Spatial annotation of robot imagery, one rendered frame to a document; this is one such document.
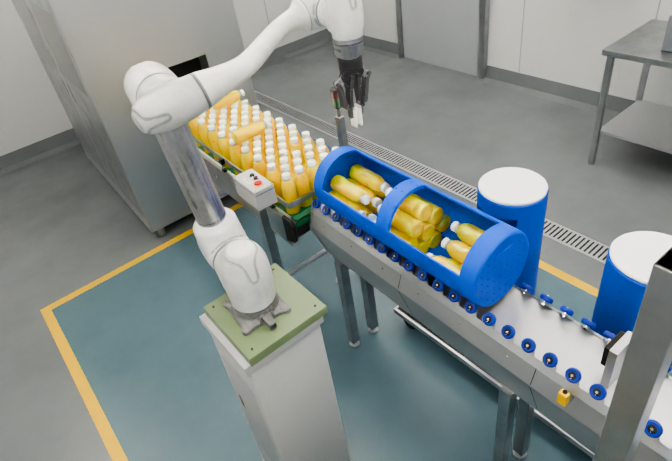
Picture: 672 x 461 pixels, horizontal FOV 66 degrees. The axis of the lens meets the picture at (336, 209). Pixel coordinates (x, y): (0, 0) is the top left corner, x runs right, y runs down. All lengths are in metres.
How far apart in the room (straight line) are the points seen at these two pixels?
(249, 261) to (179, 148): 0.40
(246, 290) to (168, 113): 0.62
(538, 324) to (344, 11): 1.16
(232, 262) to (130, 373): 1.77
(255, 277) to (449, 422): 1.40
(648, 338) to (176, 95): 1.14
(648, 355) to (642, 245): 1.01
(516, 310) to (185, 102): 1.26
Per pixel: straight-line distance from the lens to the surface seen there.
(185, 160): 1.62
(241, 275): 1.64
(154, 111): 1.37
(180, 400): 3.05
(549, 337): 1.84
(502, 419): 2.20
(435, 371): 2.87
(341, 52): 1.57
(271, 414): 1.99
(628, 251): 2.04
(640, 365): 1.13
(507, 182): 2.30
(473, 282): 1.69
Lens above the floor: 2.32
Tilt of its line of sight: 36 degrees down
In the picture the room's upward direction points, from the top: 9 degrees counter-clockwise
